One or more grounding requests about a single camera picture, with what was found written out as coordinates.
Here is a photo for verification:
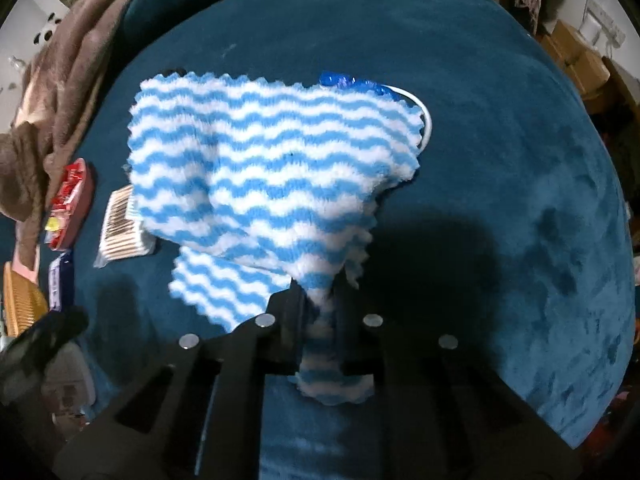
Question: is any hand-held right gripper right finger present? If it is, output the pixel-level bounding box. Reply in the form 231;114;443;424
330;272;583;480

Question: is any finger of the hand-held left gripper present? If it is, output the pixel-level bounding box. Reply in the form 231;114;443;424
0;307;91;403

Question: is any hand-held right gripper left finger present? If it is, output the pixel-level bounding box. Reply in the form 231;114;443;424
52;280;308;480

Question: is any bag of cotton swabs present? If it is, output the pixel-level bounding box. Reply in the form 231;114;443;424
94;184;158;268

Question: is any blue white striped cloth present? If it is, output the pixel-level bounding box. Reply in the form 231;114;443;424
122;72;421;406

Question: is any white bowl with blue rim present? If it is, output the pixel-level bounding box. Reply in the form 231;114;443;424
319;71;435;153

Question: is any white labelled container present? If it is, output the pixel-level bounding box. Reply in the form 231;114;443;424
42;345;98;421

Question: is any dark blue snack packet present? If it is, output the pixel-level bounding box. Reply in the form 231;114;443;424
47;251;76;311

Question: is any pink oval tray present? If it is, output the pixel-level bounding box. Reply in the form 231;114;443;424
47;157;97;252

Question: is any pile of red wrapped candies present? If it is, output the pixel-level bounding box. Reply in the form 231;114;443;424
46;158;86;248

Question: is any brown fleece blanket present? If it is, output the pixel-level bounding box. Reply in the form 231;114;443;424
0;0;166;221

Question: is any panda plush toy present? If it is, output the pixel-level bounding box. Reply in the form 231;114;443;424
32;12;63;43

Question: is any cardboard box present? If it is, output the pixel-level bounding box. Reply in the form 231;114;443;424
537;20;613;101

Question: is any white power strip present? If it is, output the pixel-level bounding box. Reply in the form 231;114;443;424
585;0;627;48

